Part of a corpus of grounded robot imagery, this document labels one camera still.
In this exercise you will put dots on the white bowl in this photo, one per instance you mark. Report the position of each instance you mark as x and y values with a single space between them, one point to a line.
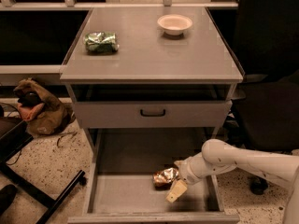
174 24

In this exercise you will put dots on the black drawer handle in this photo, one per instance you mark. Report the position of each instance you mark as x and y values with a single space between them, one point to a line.
152 114

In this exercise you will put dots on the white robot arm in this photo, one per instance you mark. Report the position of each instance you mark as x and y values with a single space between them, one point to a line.
217 157

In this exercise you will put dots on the grey drawer cabinet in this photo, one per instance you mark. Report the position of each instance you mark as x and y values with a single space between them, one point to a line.
150 65

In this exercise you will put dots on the crushed green can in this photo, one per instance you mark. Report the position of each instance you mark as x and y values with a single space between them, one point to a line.
101 42

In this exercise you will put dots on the open middle drawer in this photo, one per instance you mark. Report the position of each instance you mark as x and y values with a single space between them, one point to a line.
120 189

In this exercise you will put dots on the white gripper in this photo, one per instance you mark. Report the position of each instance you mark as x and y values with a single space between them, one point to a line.
186 173

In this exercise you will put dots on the black office chair right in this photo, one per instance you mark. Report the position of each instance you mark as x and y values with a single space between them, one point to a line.
264 37

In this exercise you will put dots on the crushed orange can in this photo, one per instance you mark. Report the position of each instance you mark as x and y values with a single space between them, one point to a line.
165 177

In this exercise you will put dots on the closed upper drawer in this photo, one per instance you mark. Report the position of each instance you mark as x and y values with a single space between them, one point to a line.
126 114

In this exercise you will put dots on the brown bag on floor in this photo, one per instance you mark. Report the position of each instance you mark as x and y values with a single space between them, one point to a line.
49 117

